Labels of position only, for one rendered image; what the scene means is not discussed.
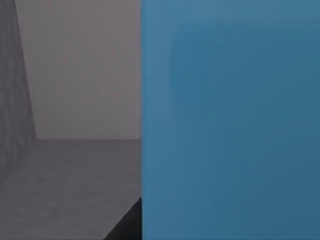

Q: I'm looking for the blue book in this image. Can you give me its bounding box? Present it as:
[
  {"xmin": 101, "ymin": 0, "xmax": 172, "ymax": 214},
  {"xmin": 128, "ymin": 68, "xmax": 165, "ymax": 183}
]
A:
[{"xmin": 140, "ymin": 0, "xmax": 320, "ymax": 240}]

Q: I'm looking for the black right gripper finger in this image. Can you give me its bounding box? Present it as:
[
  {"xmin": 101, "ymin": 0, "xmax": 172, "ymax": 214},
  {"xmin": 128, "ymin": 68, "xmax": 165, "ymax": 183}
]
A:
[{"xmin": 102, "ymin": 196, "xmax": 143, "ymax": 240}]

